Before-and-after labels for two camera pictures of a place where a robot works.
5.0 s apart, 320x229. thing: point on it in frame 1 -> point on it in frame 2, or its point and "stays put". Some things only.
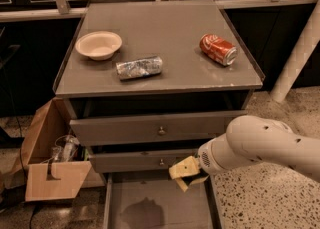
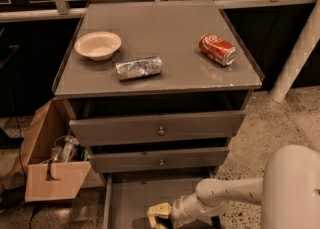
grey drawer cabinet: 149,83 stays put
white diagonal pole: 299,57 stays put
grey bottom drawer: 155,200 stays put
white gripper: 204,158 -> 177,210
